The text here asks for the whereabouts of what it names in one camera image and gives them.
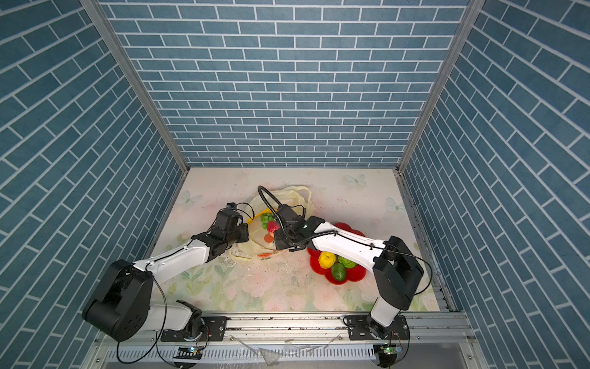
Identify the light green pear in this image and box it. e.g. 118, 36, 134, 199
337, 256, 356, 269

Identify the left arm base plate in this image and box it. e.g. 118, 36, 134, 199
161, 316, 227, 343

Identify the aluminium front rail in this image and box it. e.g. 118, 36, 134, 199
94, 311, 482, 347

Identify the yellow lemon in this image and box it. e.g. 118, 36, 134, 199
318, 252, 337, 269

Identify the cream printed plastic bag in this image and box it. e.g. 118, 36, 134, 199
229, 186, 315, 262

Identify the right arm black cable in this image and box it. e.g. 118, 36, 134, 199
257, 185, 434, 367

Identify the dark green lime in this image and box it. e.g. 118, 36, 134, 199
330, 262, 347, 284

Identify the red flower-shaped plate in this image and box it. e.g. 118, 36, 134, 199
307, 248, 367, 285

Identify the yellow banana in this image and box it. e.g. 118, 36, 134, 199
248, 208, 273, 223

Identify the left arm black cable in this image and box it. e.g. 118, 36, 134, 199
114, 201, 255, 367

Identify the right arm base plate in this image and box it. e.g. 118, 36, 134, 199
343, 315, 410, 341

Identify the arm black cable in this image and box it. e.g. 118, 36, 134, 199
114, 201, 255, 367
257, 185, 434, 367

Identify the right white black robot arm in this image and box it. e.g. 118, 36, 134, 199
272, 204, 424, 329

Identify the green grape bunch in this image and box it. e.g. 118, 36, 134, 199
261, 212, 274, 230

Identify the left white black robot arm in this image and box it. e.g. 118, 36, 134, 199
82, 203, 249, 342

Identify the red strawberry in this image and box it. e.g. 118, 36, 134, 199
267, 221, 281, 235

